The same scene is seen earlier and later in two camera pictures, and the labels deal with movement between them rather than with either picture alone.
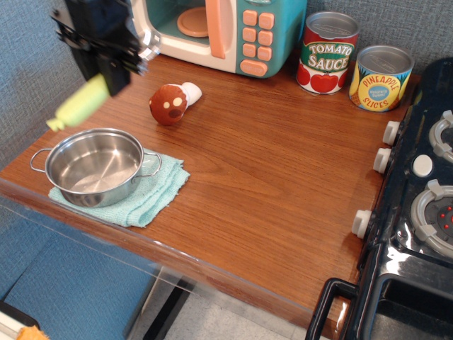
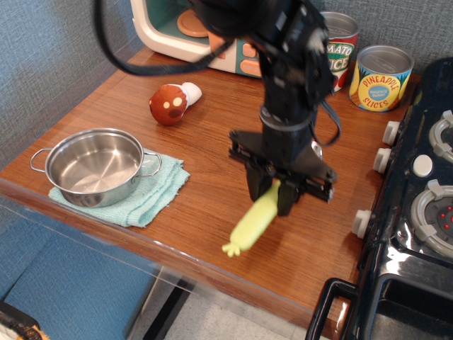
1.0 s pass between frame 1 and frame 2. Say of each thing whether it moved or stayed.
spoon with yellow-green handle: moved
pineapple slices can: stayed
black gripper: moved
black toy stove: stayed
